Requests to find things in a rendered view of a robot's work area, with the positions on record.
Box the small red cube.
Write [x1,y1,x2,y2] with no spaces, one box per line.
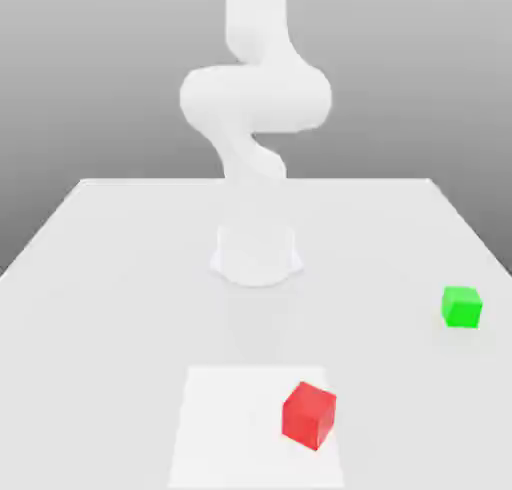
[281,380,338,452]

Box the small green cube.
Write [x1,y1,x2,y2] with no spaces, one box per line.
[440,285,484,330]

